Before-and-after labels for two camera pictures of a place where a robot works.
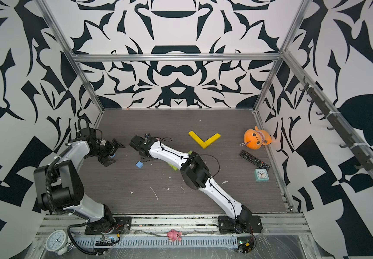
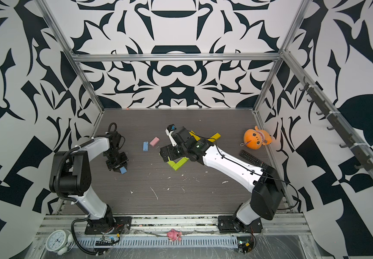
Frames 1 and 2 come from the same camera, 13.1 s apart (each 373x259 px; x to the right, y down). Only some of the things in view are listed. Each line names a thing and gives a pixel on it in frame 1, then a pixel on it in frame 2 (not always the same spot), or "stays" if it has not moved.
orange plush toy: x=254 y=138 stays
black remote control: x=254 y=160 stays
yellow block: x=200 y=142 stays
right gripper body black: x=146 y=158 -> x=173 y=152
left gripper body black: x=104 y=152 -> x=117 y=160
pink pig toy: x=173 y=235 stays
